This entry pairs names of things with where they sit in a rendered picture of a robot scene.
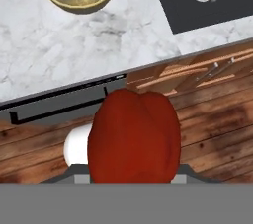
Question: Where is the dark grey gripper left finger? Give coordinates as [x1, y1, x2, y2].
[41, 163, 95, 185]

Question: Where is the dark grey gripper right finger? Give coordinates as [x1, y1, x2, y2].
[170, 163, 221, 185]

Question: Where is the red bell pepper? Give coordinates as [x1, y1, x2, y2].
[87, 88, 183, 185]

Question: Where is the wooden cabinet door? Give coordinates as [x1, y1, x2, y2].
[171, 39, 253, 92]
[126, 57, 211, 98]

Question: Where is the dark grey sink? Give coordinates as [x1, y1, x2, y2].
[147, 0, 253, 36]

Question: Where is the white round object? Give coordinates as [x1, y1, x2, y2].
[62, 122, 96, 167]

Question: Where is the black dishwasher handle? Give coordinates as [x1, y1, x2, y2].
[8, 86, 110, 126]

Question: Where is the silver cabinet handle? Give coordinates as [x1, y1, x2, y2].
[195, 62, 220, 83]
[211, 56, 237, 78]

